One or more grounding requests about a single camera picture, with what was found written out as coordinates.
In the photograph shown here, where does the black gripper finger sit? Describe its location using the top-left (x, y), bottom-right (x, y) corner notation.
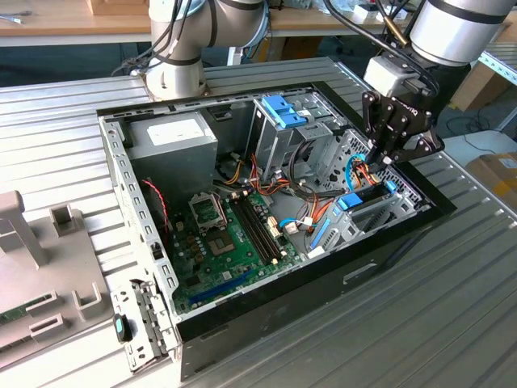
top-left (380, 129), bottom-right (446, 167)
top-left (360, 91), bottom-right (400, 171)

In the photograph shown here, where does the orange red power wire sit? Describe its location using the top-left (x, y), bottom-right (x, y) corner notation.
top-left (309, 159), bottom-right (383, 230)

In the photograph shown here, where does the blue data wire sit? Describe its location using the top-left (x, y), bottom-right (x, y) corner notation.
top-left (346, 153), bottom-right (371, 192)

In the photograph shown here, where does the grey metal disk bay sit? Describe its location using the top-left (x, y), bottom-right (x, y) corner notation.
top-left (305, 177), bottom-right (432, 260)

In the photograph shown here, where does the white flat panel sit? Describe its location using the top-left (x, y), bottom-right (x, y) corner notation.
top-left (438, 129), bottom-right (517, 167)

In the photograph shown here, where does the large brown cardboard box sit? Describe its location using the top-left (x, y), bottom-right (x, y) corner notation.
top-left (448, 60), bottom-right (511, 112)

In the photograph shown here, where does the cardboard box with yellow tape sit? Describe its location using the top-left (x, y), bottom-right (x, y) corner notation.
top-left (464, 151), bottom-right (517, 211)

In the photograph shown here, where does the blue plastic drive latch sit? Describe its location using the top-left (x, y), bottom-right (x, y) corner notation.
top-left (261, 95), bottom-right (296, 116)
top-left (280, 108), bottom-right (313, 129)

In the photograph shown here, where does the grey drive cage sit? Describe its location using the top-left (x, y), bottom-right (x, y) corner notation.
top-left (245, 92), bottom-right (349, 185)

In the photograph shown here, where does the small white box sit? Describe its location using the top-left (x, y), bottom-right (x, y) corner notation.
top-left (355, 2), bottom-right (409, 21)

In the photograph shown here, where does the long wooden desk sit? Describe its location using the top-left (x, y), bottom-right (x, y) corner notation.
top-left (268, 0), bottom-right (513, 84)

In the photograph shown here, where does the black RAM slot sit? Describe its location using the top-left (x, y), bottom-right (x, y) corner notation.
top-left (233, 198), bottom-right (276, 267)
top-left (242, 196), bottom-right (284, 263)

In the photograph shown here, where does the black open PC case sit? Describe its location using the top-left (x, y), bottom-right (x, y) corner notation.
top-left (95, 80), bottom-right (458, 383)

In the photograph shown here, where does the CPU socket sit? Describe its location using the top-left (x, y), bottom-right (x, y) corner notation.
top-left (188, 192), bottom-right (228, 232)

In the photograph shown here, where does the green motherboard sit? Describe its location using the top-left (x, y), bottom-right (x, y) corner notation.
top-left (167, 189), bottom-right (306, 316)

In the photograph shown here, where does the square chipset chip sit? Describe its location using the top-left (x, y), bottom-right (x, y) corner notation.
top-left (208, 236), bottom-right (235, 256)

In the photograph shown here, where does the grey power supply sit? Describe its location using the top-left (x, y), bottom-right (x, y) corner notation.
top-left (124, 112), bottom-right (219, 203)

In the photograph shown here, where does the blue expansion slot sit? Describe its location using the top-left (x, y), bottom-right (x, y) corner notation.
top-left (188, 269), bottom-right (255, 306)

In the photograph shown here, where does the wooden box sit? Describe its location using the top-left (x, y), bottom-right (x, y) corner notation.
top-left (86, 0), bottom-right (150, 16)

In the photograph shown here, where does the wooden desk with wrench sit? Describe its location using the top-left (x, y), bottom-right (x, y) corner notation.
top-left (0, 0), bottom-right (154, 48)

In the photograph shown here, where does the grey parts rack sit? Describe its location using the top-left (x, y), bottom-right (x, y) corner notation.
top-left (0, 190), bottom-right (114, 371)

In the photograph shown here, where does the green RAM stick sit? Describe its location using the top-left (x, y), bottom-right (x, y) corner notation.
top-left (0, 297), bottom-right (53, 327)

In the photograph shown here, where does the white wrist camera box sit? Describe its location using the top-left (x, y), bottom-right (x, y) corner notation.
top-left (363, 55), bottom-right (423, 98)

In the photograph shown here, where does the black wire loop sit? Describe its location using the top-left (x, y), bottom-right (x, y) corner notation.
top-left (288, 139), bottom-right (324, 199)

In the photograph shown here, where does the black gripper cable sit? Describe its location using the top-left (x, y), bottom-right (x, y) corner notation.
top-left (322, 0), bottom-right (441, 94)

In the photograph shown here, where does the grey metal shelf frame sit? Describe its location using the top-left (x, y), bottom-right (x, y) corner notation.
top-left (478, 40), bottom-right (517, 131)

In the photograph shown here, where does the orange yellow wire bundle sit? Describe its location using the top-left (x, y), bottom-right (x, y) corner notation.
top-left (216, 155), bottom-right (292, 199)

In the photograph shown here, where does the short light blue wire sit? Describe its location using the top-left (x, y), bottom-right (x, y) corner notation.
top-left (277, 217), bottom-right (304, 235)

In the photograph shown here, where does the red black fan wire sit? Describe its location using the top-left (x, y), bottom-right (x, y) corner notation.
top-left (141, 179), bottom-right (170, 243)

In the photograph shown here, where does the square brown base plate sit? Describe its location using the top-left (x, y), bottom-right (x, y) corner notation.
top-left (137, 68), bottom-right (211, 102)

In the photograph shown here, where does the black cable bundle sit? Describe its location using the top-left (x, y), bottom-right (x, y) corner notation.
top-left (111, 0), bottom-right (219, 78)

